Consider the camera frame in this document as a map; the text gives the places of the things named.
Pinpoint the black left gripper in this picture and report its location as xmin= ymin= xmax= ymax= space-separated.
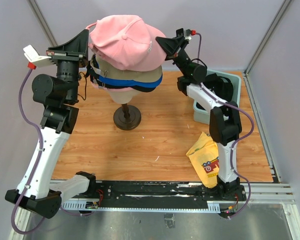
xmin=46 ymin=28 xmax=89 ymax=103

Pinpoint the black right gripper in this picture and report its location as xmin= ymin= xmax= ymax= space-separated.
xmin=154 ymin=35 xmax=192 ymax=77

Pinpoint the blue cap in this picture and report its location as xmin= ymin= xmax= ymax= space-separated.
xmin=91 ymin=58 xmax=164 ymax=90

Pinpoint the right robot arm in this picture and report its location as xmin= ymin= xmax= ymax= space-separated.
xmin=155 ymin=28 xmax=247 ymax=201

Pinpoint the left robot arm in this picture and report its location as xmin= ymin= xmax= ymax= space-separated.
xmin=5 ymin=29 xmax=97 ymax=219

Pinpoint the cream mannequin head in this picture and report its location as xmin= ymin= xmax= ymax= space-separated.
xmin=107 ymin=89 xmax=142 ymax=104

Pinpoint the light teal plastic bin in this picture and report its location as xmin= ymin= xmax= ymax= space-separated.
xmin=193 ymin=69 xmax=242 ymax=125

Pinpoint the yellow printed cloth hat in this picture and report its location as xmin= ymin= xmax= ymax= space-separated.
xmin=186 ymin=132 xmax=220 ymax=189

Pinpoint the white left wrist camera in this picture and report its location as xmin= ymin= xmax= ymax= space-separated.
xmin=23 ymin=44 xmax=56 ymax=68

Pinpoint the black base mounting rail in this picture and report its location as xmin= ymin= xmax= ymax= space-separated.
xmin=75 ymin=180 xmax=247 ymax=203

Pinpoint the white cable duct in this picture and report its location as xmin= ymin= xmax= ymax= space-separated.
xmin=61 ymin=198 xmax=221 ymax=213

